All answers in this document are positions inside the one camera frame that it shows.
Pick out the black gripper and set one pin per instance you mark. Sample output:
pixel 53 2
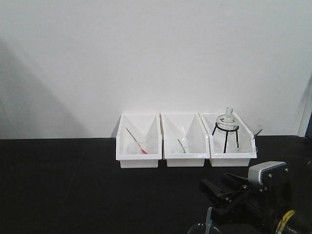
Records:
pixel 261 207

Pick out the translucent plastic pipette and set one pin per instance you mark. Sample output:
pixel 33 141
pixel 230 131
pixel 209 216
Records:
pixel 208 220

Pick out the clear glass beaker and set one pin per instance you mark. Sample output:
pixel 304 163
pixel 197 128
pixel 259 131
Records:
pixel 200 228

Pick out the right white storage bin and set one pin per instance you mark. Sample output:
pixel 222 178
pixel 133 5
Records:
pixel 234 157

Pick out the white storage bin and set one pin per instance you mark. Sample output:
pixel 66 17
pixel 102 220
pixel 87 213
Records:
pixel 128 152
pixel 196 155
pixel 234 157

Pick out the green tipped pipette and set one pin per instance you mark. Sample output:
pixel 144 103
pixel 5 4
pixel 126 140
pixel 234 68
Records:
pixel 181 146

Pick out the middle white storage bin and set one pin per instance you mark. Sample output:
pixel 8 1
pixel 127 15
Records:
pixel 196 155

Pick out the small beaker in middle bin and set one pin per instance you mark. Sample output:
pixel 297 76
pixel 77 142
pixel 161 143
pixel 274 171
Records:
pixel 184 138

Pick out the small beaker in bin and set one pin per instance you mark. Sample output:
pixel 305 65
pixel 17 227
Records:
pixel 142 139
pixel 184 138

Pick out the glass flask on tripod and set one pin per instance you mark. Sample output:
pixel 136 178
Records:
pixel 227 121

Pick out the red tipped pipette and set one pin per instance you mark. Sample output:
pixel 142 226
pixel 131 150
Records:
pixel 142 150

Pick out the small beaker in left bin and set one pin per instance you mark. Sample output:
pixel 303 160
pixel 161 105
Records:
pixel 142 139

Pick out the left white storage bin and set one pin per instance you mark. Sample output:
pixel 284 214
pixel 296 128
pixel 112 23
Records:
pixel 128 152

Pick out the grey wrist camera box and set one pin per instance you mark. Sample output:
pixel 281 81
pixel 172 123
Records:
pixel 269 174

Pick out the black wire tripod stand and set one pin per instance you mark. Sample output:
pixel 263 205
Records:
pixel 227 131

